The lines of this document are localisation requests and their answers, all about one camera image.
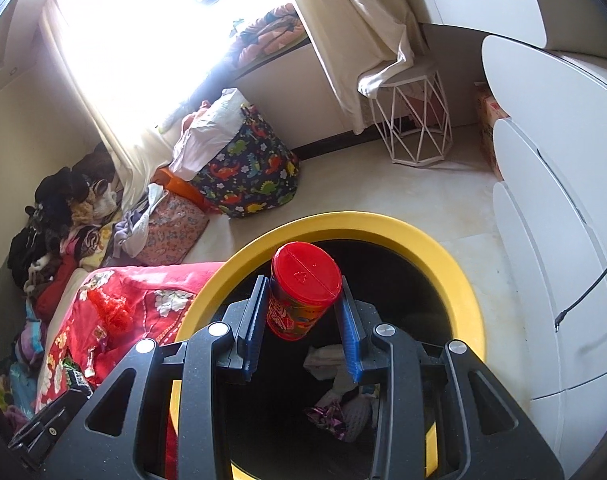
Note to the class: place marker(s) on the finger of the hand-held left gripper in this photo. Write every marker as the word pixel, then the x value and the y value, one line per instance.
pixel 43 425

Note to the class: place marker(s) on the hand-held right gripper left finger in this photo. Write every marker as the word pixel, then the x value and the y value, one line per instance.
pixel 256 322

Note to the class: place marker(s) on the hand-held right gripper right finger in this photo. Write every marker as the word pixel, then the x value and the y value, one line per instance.
pixel 350 340

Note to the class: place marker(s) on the red cylindrical can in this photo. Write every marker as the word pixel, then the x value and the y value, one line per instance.
pixel 303 280

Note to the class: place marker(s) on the white ribbed tissue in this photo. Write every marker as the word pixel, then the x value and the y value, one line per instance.
pixel 357 412

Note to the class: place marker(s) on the purple candy wrapper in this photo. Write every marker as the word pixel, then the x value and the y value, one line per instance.
pixel 328 417

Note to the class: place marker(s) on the yellow rimmed trash bin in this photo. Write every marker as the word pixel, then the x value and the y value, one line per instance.
pixel 343 227

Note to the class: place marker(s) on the dark snack packet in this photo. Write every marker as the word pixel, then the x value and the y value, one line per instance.
pixel 75 375

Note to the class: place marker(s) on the pile of colourful clothes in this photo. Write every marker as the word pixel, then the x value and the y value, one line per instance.
pixel 25 345

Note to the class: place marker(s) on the pink patterned cushion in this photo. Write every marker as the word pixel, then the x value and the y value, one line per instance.
pixel 176 230

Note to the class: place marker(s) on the red floral printed blanket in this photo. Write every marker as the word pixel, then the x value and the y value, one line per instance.
pixel 133 280

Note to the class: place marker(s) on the red mesh bag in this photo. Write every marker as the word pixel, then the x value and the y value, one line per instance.
pixel 110 310

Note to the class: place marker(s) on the dinosaur print laundry basket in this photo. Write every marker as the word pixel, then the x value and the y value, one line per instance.
pixel 243 175

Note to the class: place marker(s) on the lavender and white clothes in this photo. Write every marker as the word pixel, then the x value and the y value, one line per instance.
pixel 133 232

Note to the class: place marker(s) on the white clothes bundle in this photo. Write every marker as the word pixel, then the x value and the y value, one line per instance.
pixel 203 140

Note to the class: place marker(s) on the pile of dark clothes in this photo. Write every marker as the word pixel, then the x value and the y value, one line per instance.
pixel 53 195

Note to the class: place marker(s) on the white drawer cabinet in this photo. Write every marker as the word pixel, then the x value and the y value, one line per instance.
pixel 543 185

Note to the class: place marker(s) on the cardboard box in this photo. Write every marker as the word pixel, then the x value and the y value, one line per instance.
pixel 488 120

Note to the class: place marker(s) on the folded patterned quilt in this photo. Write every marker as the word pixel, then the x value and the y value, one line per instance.
pixel 271 32

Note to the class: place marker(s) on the window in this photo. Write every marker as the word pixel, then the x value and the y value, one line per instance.
pixel 133 10

